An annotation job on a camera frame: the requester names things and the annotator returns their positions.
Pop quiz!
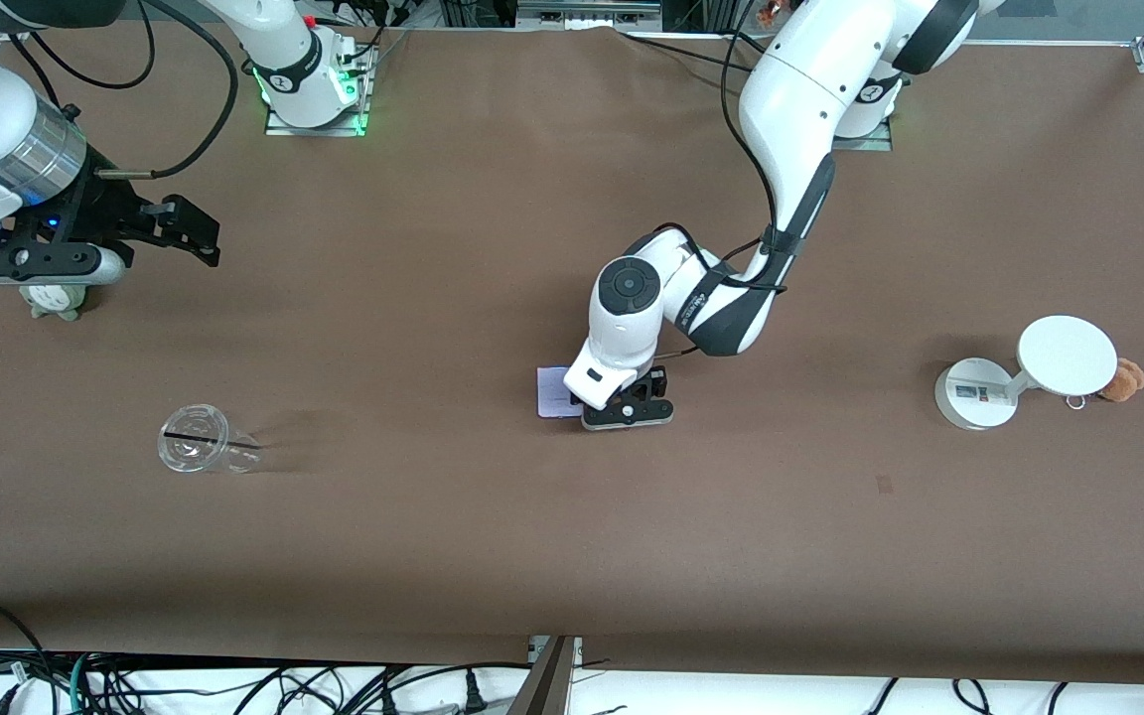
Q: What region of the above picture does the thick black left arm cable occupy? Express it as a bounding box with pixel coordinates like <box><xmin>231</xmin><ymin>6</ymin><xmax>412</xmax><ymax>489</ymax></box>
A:
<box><xmin>651</xmin><ymin>0</ymin><xmax>793</xmax><ymax>358</ymax></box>

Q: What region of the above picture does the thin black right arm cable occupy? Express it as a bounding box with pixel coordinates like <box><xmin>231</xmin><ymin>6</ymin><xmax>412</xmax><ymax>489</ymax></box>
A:
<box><xmin>6</xmin><ymin>0</ymin><xmax>156</xmax><ymax>110</ymax></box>

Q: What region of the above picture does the small white card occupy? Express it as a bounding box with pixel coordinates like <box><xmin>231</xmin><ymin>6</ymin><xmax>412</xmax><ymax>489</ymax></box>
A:
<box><xmin>536</xmin><ymin>366</ymin><xmax>583</xmax><ymax>419</ymax></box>

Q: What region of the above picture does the white round-head desk lamp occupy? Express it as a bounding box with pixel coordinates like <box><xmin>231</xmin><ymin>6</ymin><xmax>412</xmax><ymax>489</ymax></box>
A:
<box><xmin>934</xmin><ymin>315</ymin><xmax>1119</xmax><ymax>431</ymax></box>

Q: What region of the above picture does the clear plastic cup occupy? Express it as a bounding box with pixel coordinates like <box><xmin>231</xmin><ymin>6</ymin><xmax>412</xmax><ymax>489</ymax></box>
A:
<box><xmin>157</xmin><ymin>403</ymin><xmax>263</xmax><ymax>475</ymax></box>

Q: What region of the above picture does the brown table cover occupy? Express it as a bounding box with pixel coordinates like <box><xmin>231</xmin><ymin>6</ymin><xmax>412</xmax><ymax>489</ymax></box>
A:
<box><xmin>0</xmin><ymin>20</ymin><xmax>1144</xmax><ymax>686</ymax></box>

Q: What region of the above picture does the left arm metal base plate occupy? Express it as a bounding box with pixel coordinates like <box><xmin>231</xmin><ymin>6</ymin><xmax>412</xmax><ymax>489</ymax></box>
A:
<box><xmin>830</xmin><ymin>117</ymin><xmax>894</xmax><ymax>152</ymax></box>

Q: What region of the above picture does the black base power cable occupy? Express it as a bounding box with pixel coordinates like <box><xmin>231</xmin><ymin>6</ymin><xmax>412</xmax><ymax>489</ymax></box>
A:
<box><xmin>622</xmin><ymin>30</ymin><xmax>747</xmax><ymax>72</ymax></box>

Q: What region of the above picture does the grey totoro plush toy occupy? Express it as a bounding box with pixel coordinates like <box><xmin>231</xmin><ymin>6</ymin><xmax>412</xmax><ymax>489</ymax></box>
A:
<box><xmin>21</xmin><ymin>284</ymin><xmax>88</xmax><ymax>322</ymax></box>

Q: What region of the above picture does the aluminium profile bar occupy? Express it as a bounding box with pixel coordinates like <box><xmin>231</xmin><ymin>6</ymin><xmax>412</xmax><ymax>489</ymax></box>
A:
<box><xmin>507</xmin><ymin>636</ymin><xmax>583</xmax><ymax>715</ymax></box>

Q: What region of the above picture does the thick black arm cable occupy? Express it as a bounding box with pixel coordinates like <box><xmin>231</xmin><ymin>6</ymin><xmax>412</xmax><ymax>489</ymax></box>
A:
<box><xmin>95</xmin><ymin>0</ymin><xmax>238</xmax><ymax>182</ymax></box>
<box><xmin>651</xmin><ymin>0</ymin><xmax>793</xmax><ymax>358</ymax></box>

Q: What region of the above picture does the brown teddy bear keychain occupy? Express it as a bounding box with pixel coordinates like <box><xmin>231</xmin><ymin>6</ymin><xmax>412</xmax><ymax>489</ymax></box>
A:
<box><xmin>1096</xmin><ymin>358</ymin><xmax>1144</xmax><ymax>404</ymax></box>

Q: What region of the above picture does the black drinking straw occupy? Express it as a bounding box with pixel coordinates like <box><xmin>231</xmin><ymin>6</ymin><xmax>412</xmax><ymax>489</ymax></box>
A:
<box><xmin>163</xmin><ymin>431</ymin><xmax>261</xmax><ymax>451</ymax></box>

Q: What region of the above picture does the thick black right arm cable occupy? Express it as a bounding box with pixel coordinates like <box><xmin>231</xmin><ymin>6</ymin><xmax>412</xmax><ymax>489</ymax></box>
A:
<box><xmin>95</xmin><ymin>0</ymin><xmax>238</xmax><ymax>182</ymax></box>

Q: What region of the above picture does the grey metal background box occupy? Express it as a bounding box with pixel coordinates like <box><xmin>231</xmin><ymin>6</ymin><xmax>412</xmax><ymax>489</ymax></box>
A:
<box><xmin>517</xmin><ymin>0</ymin><xmax>664</xmax><ymax>31</ymax></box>

